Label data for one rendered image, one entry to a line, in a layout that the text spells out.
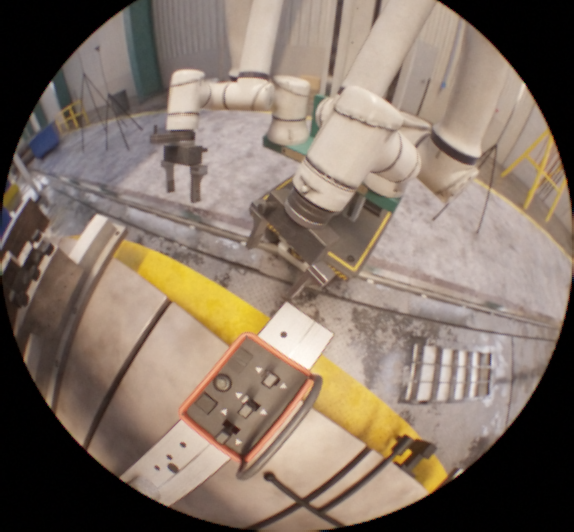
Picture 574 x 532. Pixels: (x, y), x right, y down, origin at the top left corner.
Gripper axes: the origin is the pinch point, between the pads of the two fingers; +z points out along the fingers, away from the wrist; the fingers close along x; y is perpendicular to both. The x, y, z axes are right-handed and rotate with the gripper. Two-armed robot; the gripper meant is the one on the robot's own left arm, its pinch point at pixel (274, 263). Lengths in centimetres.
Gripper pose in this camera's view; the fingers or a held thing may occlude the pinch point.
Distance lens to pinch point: 40.9
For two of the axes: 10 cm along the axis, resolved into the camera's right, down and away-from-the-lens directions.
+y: -6.4, 2.8, -7.2
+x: 6.5, 7.0, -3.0
